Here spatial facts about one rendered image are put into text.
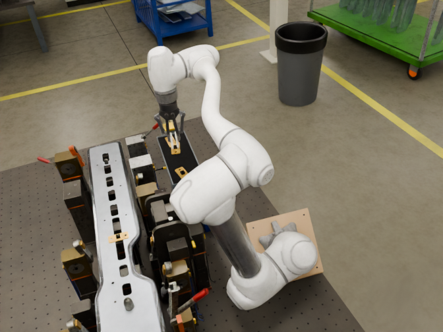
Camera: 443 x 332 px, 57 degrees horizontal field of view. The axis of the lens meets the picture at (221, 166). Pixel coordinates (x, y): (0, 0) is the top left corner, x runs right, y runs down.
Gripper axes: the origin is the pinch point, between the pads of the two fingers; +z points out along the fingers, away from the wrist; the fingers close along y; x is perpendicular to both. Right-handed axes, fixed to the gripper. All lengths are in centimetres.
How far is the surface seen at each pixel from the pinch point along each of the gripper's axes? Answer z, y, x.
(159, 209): 7.0, 7.8, 33.7
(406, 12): 74, -261, -294
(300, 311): 56, -43, 55
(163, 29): 108, 17, -419
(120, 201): 25.8, 28.3, 5.8
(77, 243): 16, 40, 37
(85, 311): 27, 38, 59
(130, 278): 26, 22, 49
